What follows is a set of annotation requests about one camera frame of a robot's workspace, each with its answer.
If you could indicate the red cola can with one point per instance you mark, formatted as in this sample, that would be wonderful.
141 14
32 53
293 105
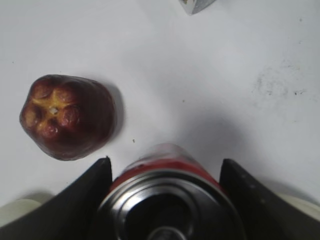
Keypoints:
167 195

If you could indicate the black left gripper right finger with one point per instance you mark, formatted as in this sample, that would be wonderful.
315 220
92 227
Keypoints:
265 215

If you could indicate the dark red wax apple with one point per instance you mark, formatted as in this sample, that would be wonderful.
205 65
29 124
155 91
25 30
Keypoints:
68 117

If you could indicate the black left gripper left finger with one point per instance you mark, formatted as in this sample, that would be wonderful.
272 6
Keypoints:
68 215

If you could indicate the white milk carton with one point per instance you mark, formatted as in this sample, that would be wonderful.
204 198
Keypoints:
192 7

